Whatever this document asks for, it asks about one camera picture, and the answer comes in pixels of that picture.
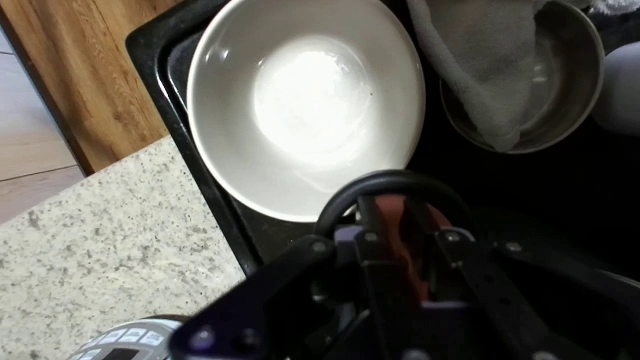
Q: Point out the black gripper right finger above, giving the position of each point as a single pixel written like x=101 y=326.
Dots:
x=520 y=300

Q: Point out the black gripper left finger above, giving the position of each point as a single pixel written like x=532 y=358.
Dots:
x=360 y=300

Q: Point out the black electric stove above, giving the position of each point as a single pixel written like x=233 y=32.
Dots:
x=566 y=193

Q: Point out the small white ceramic bowl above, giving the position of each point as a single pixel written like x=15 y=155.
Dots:
x=306 y=106

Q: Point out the steel bowl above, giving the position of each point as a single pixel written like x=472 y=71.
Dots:
x=566 y=86

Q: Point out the white cloth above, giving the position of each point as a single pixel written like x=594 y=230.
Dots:
x=481 y=61

